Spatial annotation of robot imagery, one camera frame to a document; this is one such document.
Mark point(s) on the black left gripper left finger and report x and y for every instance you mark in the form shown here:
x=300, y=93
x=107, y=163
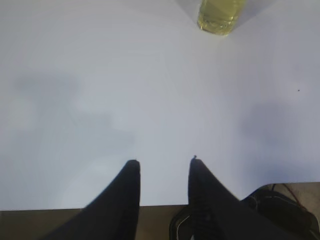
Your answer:
x=113, y=215

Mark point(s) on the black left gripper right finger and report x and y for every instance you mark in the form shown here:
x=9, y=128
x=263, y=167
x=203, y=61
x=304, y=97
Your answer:
x=218, y=215

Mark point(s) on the yellow tea bottle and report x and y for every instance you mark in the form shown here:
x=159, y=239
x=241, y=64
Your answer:
x=219, y=16

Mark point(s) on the black robot base under table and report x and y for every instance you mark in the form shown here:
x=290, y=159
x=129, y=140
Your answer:
x=286, y=213

